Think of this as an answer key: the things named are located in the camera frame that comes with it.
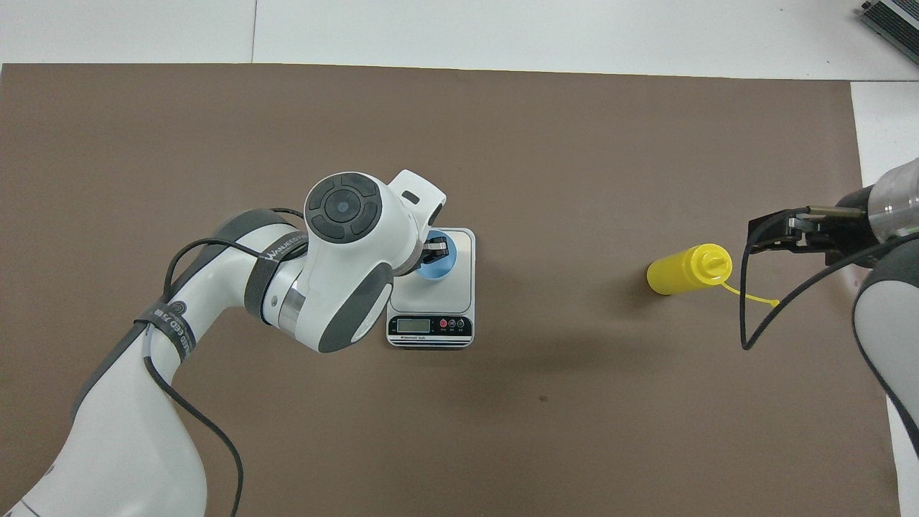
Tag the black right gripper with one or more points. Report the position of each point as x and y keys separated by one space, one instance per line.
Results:
x=847 y=233

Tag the light blue plastic cup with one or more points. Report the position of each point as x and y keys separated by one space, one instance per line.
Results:
x=449 y=262

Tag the silver digital kitchen scale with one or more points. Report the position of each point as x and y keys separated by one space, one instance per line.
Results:
x=459 y=301

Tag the yellow squeeze bottle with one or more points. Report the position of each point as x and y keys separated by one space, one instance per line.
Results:
x=678 y=273

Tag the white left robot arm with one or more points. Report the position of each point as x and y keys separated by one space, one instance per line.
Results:
x=344 y=258

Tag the grey ribbed metal device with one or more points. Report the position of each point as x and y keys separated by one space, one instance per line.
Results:
x=894 y=21

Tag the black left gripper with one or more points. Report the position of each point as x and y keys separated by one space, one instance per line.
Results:
x=420 y=262

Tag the brown paper table mat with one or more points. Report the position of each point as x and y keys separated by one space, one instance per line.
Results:
x=574 y=143

